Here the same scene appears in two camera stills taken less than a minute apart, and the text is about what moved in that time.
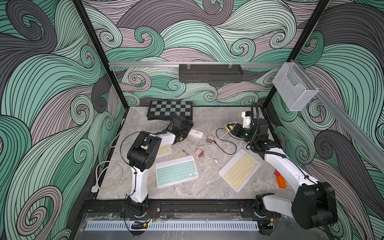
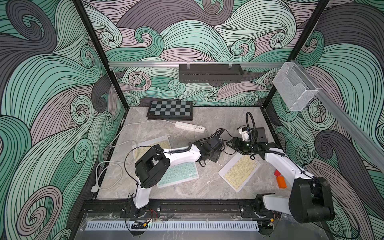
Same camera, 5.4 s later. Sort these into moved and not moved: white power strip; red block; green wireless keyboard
Moved: white power strip
Not moved: green wireless keyboard; red block
